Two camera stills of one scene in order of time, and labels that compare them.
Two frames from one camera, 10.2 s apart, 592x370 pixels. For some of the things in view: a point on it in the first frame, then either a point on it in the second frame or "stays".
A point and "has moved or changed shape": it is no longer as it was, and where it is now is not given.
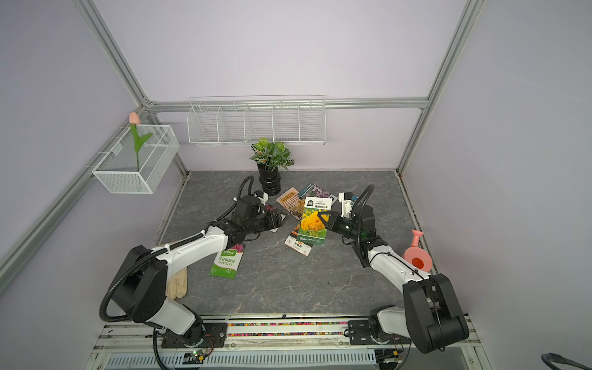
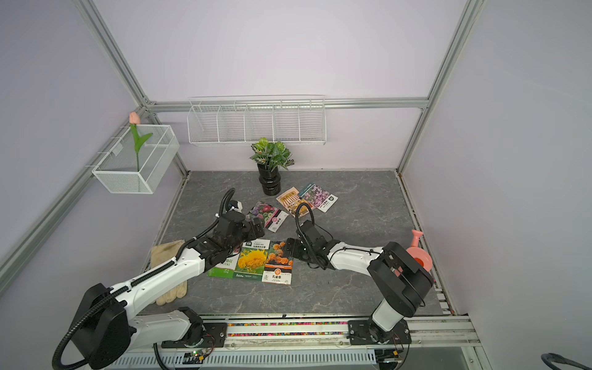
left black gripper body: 264,222 to 247,232
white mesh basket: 116,173 stays
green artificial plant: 273,155 stays
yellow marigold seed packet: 313,230 to 252,259
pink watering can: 416,256 stays
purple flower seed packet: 314,190 stays
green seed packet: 227,263 stays
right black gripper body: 344,227 to 297,250
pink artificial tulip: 134,119 stays
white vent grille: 324,358 stays
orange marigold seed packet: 301,247 has moved or changed shape
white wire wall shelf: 240,119 stays
